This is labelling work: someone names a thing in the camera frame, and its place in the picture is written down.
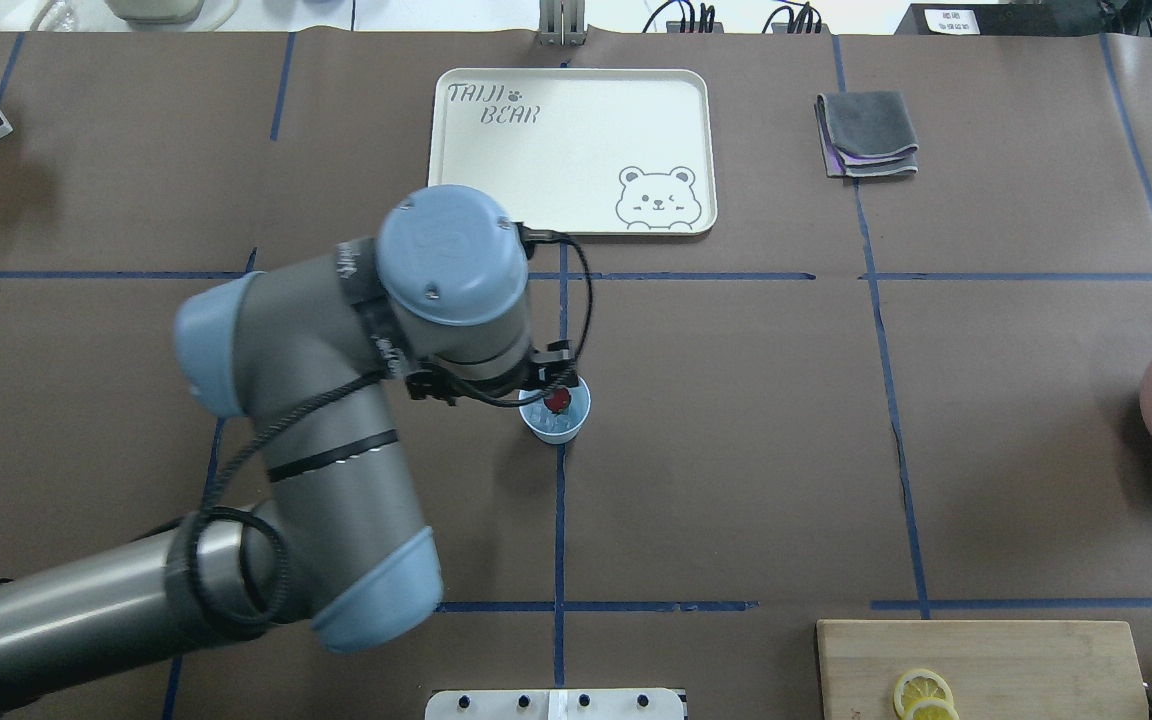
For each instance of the cream bear tray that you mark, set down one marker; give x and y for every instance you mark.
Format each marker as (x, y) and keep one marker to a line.
(600, 152)

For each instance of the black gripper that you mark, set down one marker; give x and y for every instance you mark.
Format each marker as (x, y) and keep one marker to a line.
(548, 374)

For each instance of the red strawberry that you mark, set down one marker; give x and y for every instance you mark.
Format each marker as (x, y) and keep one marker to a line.
(559, 401)

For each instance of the white post base plate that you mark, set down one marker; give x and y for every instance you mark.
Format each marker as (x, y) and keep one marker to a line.
(559, 703)

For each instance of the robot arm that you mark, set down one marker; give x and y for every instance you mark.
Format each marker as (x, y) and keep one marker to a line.
(316, 518)

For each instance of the lemon slices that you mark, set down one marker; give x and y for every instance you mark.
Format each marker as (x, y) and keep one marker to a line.
(923, 694)

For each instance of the light blue cup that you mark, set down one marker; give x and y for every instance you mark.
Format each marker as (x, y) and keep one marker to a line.
(581, 398)

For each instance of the grey folded cloth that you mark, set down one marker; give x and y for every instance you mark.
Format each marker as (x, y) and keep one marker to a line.
(866, 135)

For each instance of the aluminium frame post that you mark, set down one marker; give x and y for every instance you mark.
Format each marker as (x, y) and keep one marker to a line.
(562, 23)

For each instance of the clear ice cube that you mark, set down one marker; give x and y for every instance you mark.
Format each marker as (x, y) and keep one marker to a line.
(546, 424)

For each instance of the wooden cutting board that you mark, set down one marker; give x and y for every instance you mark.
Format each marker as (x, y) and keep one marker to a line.
(996, 669)

